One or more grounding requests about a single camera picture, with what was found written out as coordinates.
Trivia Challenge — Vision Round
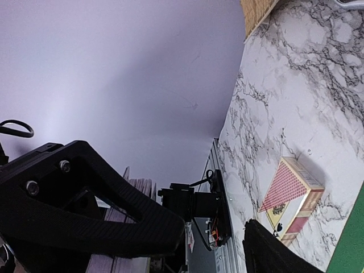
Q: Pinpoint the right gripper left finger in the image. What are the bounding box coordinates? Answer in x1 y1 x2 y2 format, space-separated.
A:
1 140 184 258

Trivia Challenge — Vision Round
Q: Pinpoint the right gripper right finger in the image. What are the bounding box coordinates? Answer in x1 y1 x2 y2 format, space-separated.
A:
242 219 321 273

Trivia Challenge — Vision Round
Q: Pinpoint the red playing card deck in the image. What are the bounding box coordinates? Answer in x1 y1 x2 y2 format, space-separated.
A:
85 166 159 273

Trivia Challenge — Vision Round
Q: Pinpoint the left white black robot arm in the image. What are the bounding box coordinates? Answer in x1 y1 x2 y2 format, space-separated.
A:
158 183 221 222

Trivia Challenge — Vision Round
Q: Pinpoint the playing card box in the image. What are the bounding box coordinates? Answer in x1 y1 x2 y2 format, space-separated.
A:
257 157 325 246

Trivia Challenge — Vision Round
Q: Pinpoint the round green poker mat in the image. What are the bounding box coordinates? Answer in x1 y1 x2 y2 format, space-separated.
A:
326 185 364 273

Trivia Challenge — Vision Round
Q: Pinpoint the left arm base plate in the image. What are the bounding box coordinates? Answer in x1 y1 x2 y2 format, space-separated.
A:
208 169 232 247

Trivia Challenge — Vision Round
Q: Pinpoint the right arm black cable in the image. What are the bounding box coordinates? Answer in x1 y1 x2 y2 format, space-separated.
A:
0 119 35 139

